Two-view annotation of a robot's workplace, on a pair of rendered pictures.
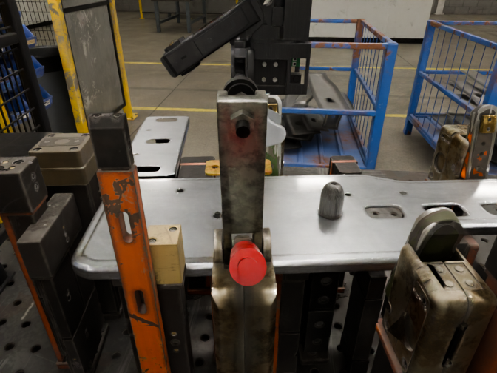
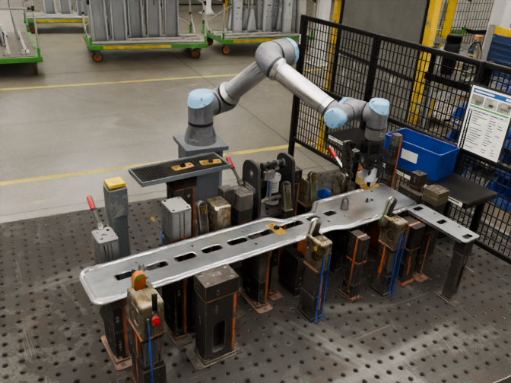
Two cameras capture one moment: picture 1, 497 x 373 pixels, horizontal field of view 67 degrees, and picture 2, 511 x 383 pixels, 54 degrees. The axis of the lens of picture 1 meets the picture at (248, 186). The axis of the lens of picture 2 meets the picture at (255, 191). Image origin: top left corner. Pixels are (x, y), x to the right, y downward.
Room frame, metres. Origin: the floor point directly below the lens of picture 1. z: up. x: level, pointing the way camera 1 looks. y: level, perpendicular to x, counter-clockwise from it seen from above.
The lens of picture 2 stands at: (1.76, -1.37, 1.98)
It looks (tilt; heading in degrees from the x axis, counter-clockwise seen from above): 28 degrees down; 148
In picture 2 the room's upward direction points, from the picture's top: 4 degrees clockwise
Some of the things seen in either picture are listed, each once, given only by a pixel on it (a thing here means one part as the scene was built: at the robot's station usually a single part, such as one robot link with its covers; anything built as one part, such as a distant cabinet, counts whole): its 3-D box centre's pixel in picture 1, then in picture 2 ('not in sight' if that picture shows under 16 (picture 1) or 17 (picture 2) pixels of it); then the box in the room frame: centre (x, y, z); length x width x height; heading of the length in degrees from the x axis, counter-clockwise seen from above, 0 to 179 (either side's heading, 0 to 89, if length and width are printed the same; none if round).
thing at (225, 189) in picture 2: not in sight; (224, 230); (0.24, -0.56, 0.90); 0.05 x 0.05 x 0.40; 3
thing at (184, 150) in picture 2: not in sight; (200, 178); (-0.24, -0.45, 0.90); 0.21 x 0.21 x 0.40; 85
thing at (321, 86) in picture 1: (312, 95); not in sight; (2.77, -0.48, 0.47); 1.20 x 0.80 x 0.95; 174
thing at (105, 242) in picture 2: not in sight; (109, 277); (0.31, -1.05, 0.88); 0.11 x 0.10 x 0.36; 3
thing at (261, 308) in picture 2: not in sight; (256, 269); (0.46, -0.53, 0.84); 0.17 x 0.06 x 0.29; 3
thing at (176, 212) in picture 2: not in sight; (177, 251); (0.30, -0.79, 0.90); 0.13 x 0.10 x 0.41; 3
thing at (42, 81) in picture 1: (49, 95); not in sight; (3.17, 1.69, 0.36); 0.50 x 0.50 x 0.73
